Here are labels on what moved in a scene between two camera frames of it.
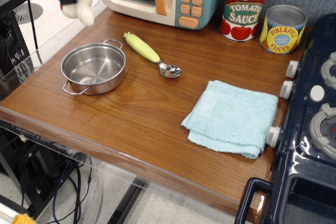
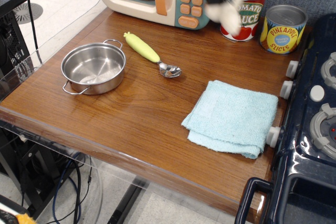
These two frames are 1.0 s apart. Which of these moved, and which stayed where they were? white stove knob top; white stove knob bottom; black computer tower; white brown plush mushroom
Moved: white brown plush mushroom
Stayed: black computer tower; white stove knob bottom; white stove knob top
